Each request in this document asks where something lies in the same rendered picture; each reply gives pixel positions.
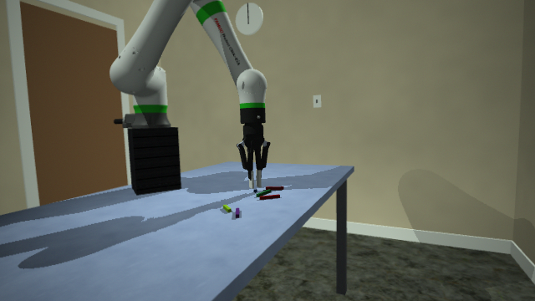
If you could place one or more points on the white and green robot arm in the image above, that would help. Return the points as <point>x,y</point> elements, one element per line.
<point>132,71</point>

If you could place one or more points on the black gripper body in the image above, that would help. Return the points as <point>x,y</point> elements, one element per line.
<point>252,132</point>

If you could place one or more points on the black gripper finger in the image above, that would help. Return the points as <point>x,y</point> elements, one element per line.
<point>259,162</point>
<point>247,162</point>

